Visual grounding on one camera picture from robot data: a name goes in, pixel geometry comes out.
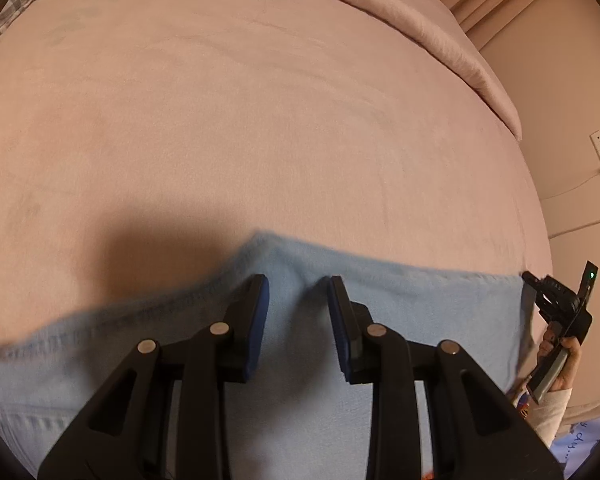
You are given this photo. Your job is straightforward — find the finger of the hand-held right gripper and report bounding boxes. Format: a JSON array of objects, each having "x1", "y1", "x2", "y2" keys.
[{"x1": 521, "y1": 270, "x2": 556, "y2": 311}]

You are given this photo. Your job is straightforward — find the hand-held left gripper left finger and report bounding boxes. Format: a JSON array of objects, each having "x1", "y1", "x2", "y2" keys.
[{"x1": 37, "y1": 274, "x2": 270, "y2": 480}]

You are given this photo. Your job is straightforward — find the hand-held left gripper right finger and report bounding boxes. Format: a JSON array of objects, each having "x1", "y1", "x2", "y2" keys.
[{"x1": 327, "y1": 275, "x2": 563, "y2": 480}]

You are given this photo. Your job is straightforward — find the light blue denim pants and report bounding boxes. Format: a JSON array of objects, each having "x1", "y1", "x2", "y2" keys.
[{"x1": 0, "y1": 230, "x2": 538, "y2": 480}]

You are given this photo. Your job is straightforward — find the person's right forearm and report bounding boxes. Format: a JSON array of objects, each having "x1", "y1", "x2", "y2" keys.
[{"x1": 527, "y1": 386, "x2": 574, "y2": 447}]

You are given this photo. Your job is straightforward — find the person's right hand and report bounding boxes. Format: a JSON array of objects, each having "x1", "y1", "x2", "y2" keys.
[{"x1": 536, "y1": 326, "x2": 581, "y2": 393}]

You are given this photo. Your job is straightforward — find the lilac printed cloth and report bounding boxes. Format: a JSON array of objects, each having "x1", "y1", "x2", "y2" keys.
[{"x1": 555, "y1": 407, "x2": 600, "y2": 467}]

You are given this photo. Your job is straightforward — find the pink bed sheet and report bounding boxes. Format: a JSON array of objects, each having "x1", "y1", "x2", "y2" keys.
[{"x1": 0, "y1": 0, "x2": 556, "y2": 411}]

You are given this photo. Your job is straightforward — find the pink quilt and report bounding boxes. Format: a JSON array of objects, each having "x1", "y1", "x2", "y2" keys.
[{"x1": 220, "y1": 0, "x2": 524, "y2": 142}]

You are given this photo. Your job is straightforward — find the white cable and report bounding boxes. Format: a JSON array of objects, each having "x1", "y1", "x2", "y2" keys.
[
  {"x1": 540, "y1": 167, "x2": 600, "y2": 202},
  {"x1": 547, "y1": 209, "x2": 600, "y2": 239}
]

